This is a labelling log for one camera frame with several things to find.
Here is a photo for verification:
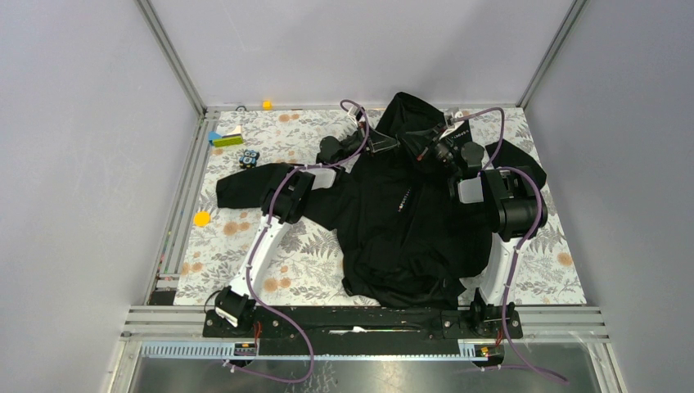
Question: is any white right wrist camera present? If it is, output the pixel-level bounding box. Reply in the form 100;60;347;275
442;107;464;137

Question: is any yellow round disc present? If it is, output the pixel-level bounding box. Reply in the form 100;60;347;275
193;211;211;227

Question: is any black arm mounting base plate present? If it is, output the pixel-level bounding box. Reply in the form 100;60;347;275
202;306;524;357

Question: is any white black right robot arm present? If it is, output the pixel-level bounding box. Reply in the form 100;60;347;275
399;125;547;340

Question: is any small black blue toy car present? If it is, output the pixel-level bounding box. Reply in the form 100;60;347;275
238;149;260;169

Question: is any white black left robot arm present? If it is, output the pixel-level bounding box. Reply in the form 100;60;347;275
214;123;399;337

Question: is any aluminium front rail frame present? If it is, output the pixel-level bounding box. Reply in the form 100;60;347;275
120;305;625;392

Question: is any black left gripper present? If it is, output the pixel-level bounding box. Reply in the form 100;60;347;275
335;121;399;163

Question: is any aluminium corner frame post right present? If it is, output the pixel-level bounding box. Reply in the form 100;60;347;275
516;0;589;110

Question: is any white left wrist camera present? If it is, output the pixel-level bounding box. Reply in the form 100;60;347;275
347;105;365;127

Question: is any aluminium corner frame post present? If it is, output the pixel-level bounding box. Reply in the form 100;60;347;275
134;0;207;116
516;0;589;110

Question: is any green purple toy block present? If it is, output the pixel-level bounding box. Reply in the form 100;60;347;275
208;125;244;147

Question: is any black zip-up jacket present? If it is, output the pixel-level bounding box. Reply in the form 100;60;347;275
215;91;548;309

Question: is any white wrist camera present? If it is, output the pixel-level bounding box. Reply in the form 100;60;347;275
442;107;464;137
347;105;365;127

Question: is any aluminium corner frame post left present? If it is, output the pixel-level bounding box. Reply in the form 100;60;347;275
134;0;207;116

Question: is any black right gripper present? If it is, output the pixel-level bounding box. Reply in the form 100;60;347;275
399;124;461;177

